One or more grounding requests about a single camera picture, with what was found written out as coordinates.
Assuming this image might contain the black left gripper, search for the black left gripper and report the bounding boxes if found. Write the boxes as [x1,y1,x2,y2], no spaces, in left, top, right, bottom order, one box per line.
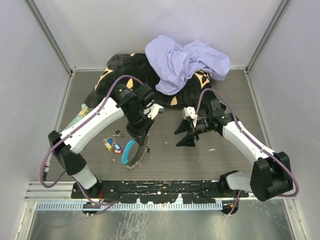
[126,109,156,146]

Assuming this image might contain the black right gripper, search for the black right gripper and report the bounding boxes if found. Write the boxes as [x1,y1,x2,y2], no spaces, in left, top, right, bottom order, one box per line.
[174,116,212,148]

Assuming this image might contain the black headed silver key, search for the black headed silver key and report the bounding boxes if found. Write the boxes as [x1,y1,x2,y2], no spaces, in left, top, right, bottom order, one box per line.
[112,130,124,138]

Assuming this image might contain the blue tagged key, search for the blue tagged key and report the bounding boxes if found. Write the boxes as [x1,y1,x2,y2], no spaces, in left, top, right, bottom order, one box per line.
[113,143,122,150]

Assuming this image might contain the yellow tagged key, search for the yellow tagged key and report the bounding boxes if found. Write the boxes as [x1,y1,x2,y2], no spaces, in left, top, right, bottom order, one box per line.
[102,138,113,152]

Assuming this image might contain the red tagged key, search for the red tagged key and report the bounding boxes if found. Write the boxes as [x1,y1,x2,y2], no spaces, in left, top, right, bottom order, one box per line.
[113,149,123,154]

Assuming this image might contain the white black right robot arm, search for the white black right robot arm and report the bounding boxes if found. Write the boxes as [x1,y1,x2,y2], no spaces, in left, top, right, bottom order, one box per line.
[174,99,294,202]

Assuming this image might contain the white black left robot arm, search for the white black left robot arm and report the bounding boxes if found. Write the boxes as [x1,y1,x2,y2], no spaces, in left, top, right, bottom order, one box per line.
[48,84,164,198]

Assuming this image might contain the mint green cartoon cloth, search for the mint green cartoon cloth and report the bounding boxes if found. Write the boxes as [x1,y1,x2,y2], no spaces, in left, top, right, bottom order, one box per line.
[65,103,93,130]

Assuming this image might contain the lavender crumpled cloth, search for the lavender crumpled cloth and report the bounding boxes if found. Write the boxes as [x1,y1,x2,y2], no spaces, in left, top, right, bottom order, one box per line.
[145,35,232,96]

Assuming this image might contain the black floral pillow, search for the black floral pillow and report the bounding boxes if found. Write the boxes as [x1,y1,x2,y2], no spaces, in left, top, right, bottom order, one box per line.
[83,52,227,111]

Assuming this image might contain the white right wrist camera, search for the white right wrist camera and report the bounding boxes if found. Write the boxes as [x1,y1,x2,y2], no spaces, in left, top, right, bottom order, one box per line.
[182,106,198,120]

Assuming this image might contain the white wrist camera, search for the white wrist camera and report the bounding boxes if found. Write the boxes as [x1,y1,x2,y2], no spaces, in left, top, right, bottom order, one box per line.
[143,103,165,120]
[182,106,198,120]

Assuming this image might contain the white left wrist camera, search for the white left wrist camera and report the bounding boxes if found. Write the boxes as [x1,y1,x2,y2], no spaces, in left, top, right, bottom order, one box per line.
[143,103,165,120]

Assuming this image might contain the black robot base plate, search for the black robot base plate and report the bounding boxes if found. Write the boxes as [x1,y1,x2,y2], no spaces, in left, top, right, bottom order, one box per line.
[84,180,238,204]

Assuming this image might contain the slotted grey cable duct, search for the slotted grey cable duct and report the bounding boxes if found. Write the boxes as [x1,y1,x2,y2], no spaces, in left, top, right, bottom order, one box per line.
[35,199,223,212]

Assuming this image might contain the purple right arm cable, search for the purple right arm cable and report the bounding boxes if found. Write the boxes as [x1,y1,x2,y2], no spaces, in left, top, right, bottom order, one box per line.
[194,88,300,218]

